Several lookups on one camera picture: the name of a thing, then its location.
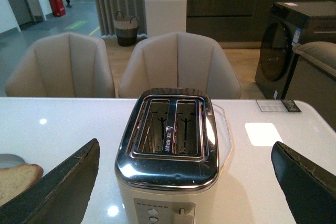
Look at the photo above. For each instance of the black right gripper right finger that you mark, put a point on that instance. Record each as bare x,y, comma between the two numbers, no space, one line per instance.
309,189

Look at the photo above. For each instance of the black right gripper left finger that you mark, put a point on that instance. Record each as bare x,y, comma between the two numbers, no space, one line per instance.
62,195

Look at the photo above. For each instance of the slice of bread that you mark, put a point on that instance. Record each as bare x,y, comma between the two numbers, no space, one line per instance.
17,179

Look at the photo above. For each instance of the white round plate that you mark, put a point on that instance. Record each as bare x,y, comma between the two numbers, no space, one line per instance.
10,160

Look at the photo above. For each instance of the black label card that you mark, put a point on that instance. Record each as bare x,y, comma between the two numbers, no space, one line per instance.
278,106

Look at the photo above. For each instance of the cream chrome two-slot toaster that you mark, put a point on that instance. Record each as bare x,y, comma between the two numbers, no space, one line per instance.
168,159

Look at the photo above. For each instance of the beige chair left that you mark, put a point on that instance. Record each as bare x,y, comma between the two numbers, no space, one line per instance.
68,65

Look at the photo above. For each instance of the beige chair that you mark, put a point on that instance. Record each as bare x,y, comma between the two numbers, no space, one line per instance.
180,60
68,65

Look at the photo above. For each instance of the grey sofa armrest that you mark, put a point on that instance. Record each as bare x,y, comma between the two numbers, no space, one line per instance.
313,79

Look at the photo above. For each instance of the dark grey washing machine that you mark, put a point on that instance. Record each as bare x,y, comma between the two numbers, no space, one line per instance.
290,23

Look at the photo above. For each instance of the beige chair middle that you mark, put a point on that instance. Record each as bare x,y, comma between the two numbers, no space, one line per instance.
180,60

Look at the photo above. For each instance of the woven laundry basket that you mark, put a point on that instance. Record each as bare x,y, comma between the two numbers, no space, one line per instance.
126,29

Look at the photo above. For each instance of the red cabinet box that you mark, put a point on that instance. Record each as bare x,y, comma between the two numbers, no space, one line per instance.
57,8

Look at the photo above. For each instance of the dark kitchen counter cabinet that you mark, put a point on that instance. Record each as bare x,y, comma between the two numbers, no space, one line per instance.
236,9

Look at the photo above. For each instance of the grey curtain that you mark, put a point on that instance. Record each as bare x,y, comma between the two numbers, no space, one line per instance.
115,1

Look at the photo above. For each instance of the white tall cabinet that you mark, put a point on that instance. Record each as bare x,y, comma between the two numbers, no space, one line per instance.
165,16

